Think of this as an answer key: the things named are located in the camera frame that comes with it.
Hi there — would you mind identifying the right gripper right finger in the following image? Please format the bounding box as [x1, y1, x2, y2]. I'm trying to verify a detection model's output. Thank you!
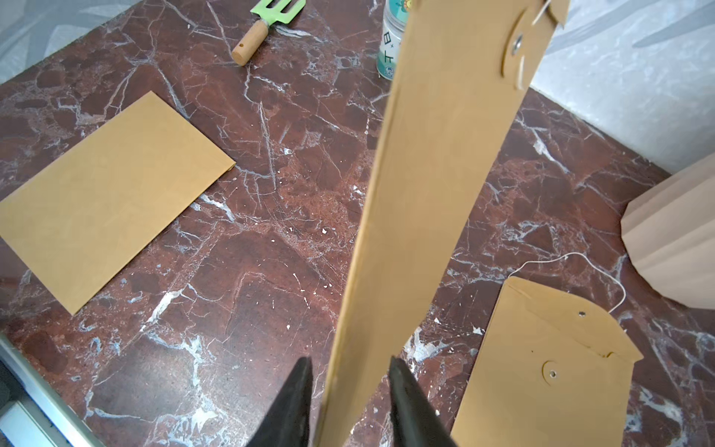
[388, 357, 456, 447]

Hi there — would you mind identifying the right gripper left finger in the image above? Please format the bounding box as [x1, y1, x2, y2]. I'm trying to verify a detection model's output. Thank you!
[247, 357, 313, 447]

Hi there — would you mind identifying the kraft file bag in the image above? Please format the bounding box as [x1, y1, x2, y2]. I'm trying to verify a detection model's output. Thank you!
[452, 278, 644, 446]
[1, 92, 234, 315]
[314, 1, 570, 446]

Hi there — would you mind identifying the white closure string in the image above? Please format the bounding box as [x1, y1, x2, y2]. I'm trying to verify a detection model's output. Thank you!
[505, 250, 627, 315]

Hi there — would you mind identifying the bag closure string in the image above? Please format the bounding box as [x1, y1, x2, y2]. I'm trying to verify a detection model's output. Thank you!
[513, 0, 554, 91]

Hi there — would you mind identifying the peach flower pot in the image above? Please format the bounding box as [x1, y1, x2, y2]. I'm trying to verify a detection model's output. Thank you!
[621, 164, 714, 310]

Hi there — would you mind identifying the green garden hand fork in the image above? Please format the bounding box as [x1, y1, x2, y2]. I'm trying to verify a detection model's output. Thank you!
[231, 0, 306, 66]

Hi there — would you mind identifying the small labelled tin can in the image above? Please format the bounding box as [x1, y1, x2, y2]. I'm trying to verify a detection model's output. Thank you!
[376, 0, 413, 80]

